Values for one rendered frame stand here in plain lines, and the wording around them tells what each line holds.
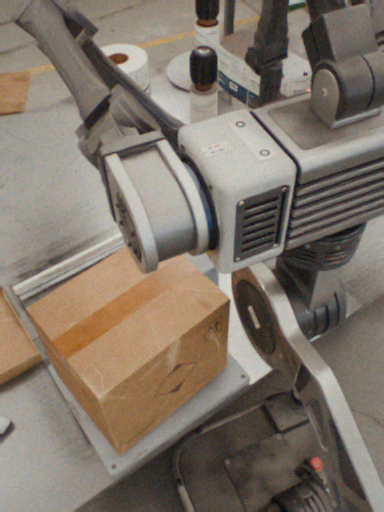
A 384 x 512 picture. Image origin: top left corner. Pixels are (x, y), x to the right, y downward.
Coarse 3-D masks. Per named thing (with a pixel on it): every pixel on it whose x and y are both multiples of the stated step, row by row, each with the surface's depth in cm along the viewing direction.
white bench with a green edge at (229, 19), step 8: (224, 0) 305; (232, 0) 302; (296, 0) 247; (304, 0) 247; (224, 8) 308; (232, 8) 306; (296, 8) 247; (224, 16) 312; (232, 16) 309; (224, 24) 315; (232, 24) 313; (224, 32) 318; (232, 32) 317
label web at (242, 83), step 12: (228, 60) 166; (240, 60) 161; (228, 72) 169; (240, 72) 164; (252, 72) 159; (228, 84) 172; (240, 84) 167; (252, 84) 162; (288, 84) 155; (300, 84) 155; (240, 96) 170; (252, 96) 165; (288, 96) 158
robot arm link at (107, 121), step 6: (108, 114) 72; (102, 120) 73; (108, 120) 70; (114, 120) 70; (96, 126) 73; (102, 126) 70; (108, 126) 70; (114, 126) 69; (120, 126) 70; (90, 132) 73; (96, 132) 71; (102, 132) 70; (90, 138) 71; (96, 138) 70; (90, 144) 71; (96, 144) 70; (90, 150) 70
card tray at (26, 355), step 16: (0, 288) 132; (0, 304) 130; (0, 320) 126; (16, 320) 126; (0, 336) 123; (16, 336) 123; (0, 352) 121; (16, 352) 120; (32, 352) 120; (0, 368) 118; (16, 368) 115; (0, 384) 115
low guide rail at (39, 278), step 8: (120, 232) 134; (112, 240) 132; (120, 240) 134; (96, 248) 130; (104, 248) 132; (80, 256) 129; (88, 256) 130; (64, 264) 127; (72, 264) 129; (48, 272) 126; (56, 272) 127; (24, 280) 124; (32, 280) 124; (40, 280) 126; (16, 288) 123; (24, 288) 124
